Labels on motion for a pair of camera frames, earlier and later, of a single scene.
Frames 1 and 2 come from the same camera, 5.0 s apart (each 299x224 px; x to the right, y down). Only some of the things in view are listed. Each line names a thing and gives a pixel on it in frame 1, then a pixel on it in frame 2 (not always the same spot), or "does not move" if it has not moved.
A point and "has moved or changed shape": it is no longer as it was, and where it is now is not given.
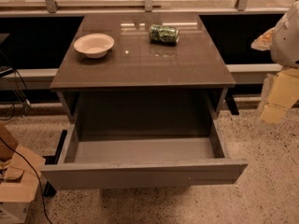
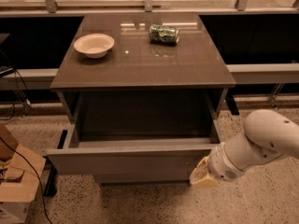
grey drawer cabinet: x=145 y=115 does not move
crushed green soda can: x=163 y=35 does not move
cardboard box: x=19 y=183 does not move
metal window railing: x=49 y=6 does not move
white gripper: x=286 y=41 → x=221 y=164
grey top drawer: x=88 y=162 has moved or changed shape
